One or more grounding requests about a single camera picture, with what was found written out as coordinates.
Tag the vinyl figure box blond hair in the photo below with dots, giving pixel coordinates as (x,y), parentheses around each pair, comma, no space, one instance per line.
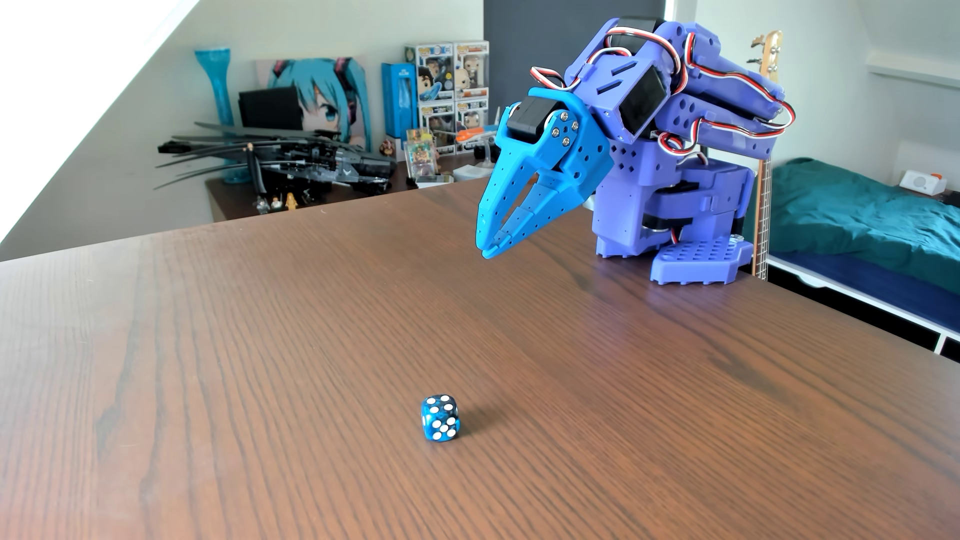
(472,69)

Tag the blue glass vase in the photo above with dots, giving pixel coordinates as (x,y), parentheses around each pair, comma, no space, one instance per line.
(217,82)

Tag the vinyl figure box brown hair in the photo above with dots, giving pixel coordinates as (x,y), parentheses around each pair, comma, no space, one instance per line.
(472,114)

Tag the white bed frame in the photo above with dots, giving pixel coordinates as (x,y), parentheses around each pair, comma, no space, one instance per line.
(855,294)

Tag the black rectangular box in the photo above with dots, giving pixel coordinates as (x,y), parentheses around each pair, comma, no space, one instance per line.
(270,109)

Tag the white small radio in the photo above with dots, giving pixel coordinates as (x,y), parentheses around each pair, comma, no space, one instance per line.
(921,182)

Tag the orange white plane model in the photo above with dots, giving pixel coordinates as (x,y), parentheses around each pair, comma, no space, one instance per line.
(472,136)

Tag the small figure in clear case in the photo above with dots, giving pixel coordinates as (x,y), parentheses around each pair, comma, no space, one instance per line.
(421,156)

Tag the black winged aircraft model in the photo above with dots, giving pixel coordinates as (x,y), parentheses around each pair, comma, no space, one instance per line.
(315,161)

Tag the tall blue product box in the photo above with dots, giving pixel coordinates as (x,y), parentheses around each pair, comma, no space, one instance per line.
(397,97)

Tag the bass guitar wooden neck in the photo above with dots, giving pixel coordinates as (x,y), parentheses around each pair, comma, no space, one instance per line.
(769,52)

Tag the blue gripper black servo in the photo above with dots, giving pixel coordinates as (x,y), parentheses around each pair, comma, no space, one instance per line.
(592,152)

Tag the small white flat box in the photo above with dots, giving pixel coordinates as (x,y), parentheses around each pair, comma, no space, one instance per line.
(472,172)

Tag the dark brown side desk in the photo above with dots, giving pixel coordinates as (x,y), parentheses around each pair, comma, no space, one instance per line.
(232,199)

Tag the blue dice with white dots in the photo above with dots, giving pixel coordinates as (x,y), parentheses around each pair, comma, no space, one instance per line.
(440,418)

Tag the yellow tiny minifigure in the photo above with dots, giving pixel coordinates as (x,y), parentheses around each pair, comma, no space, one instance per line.
(291,202)

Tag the purple robot arm with base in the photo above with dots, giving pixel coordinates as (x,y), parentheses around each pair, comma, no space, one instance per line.
(637,195)

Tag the white wall shelf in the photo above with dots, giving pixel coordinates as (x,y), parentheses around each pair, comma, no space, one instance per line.
(915,71)

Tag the dark blue mattress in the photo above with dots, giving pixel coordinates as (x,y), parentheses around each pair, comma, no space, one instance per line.
(885,289)

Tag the bed with teal blanket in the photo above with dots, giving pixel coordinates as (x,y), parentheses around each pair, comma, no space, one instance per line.
(855,217)

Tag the anime girl teal hair picture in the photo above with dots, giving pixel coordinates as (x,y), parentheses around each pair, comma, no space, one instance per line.
(322,97)

